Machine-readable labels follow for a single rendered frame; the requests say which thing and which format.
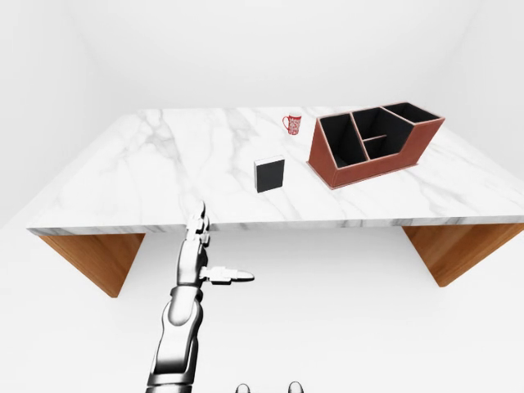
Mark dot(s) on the silver robot left hand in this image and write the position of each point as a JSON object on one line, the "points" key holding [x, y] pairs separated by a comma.
{"points": [[189, 258]]}

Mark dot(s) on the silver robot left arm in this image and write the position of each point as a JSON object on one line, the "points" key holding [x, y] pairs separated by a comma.
{"points": [[177, 327]]}

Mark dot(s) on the black book with white pages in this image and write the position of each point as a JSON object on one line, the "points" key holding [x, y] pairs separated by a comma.
{"points": [[270, 175]]}

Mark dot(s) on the red-brown desk caddy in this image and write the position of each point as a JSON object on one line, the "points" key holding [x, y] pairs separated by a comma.
{"points": [[370, 143]]}

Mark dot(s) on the wooden table leg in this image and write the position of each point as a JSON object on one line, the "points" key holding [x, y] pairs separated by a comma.
{"points": [[98, 258], [462, 251]]}

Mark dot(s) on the small dark rounded shape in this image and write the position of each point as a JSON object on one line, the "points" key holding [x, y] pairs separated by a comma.
{"points": [[295, 387], [243, 388]]}

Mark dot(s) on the red patterned mug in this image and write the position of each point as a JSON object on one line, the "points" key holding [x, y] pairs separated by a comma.
{"points": [[293, 123]]}

